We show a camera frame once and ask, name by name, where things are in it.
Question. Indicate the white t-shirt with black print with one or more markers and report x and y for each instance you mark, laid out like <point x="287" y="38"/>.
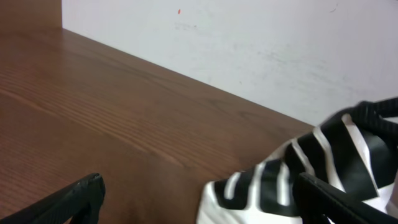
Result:
<point x="354" y="150"/>

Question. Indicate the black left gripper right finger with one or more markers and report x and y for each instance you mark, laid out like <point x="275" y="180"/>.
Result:
<point x="320" y="203"/>

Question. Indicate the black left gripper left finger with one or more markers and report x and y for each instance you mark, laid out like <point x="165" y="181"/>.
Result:
<point x="79" y="202"/>

